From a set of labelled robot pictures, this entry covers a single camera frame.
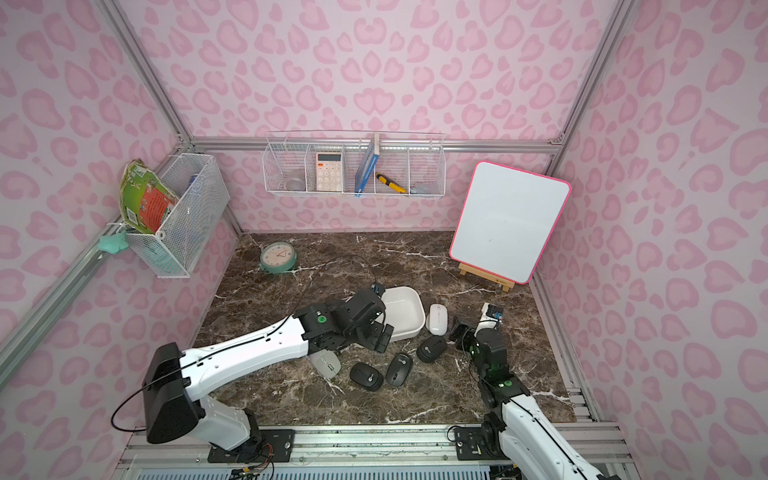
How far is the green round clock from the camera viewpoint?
3.59ft

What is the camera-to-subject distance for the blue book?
870 millimetres

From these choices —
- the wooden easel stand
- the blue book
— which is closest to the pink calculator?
the blue book

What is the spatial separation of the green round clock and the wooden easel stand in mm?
619

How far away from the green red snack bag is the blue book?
0.53 metres

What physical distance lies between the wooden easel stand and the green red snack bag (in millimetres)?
890
